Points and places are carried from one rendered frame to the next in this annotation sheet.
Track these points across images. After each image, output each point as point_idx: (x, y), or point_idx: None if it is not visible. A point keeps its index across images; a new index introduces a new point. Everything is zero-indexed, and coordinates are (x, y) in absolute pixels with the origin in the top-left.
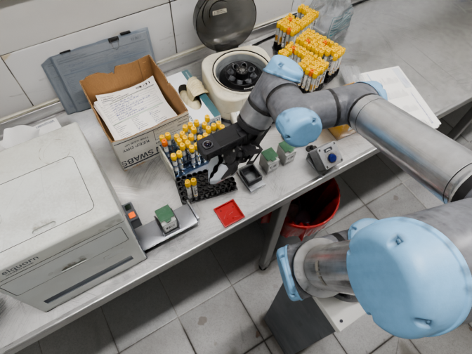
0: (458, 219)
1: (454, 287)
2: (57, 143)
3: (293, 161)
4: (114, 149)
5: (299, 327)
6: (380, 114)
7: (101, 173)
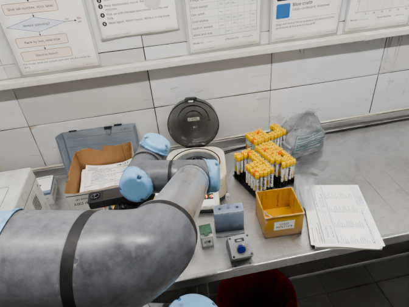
0: (41, 212)
1: None
2: (7, 178)
3: (213, 248)
4: (67, 201)
5: None
6: (174, 175)
7: (16, 202)
